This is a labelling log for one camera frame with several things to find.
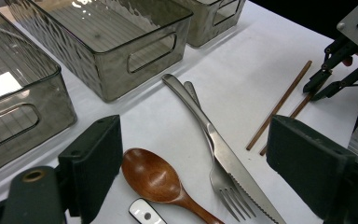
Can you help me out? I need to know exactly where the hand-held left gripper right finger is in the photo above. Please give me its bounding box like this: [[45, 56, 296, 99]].
[[266, 114, 358, 220]]

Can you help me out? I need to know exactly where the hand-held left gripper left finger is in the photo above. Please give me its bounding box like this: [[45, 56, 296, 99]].
[[57, 114, 124, 224]]

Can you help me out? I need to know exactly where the brown wooden chopstick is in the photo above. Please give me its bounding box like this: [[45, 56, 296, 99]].
[[258, 74, 332, 157], [245, 60, 313, 152]]

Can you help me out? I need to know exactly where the brown wooden spoon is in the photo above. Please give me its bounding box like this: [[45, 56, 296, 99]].
[[120, 147, 227, 224]]

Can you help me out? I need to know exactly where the white ceramic spoon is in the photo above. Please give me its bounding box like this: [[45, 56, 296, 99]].
[[128, 197, 168, 224]]

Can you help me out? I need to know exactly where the steel table knife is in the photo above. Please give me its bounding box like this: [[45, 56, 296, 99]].
[[161, 73, 288, 224]]

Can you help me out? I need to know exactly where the smoky clear plastic bin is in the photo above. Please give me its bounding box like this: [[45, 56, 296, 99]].
[[4, 0, 195, 104], [172, 0, 247, 49], [0, 0, 78, 181]]

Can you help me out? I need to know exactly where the steel fork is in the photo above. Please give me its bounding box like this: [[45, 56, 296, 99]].
[[183, 80, 257, 222]]

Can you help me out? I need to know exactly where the black curtain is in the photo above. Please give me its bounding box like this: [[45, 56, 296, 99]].
[[250, 0, 358, 40]]

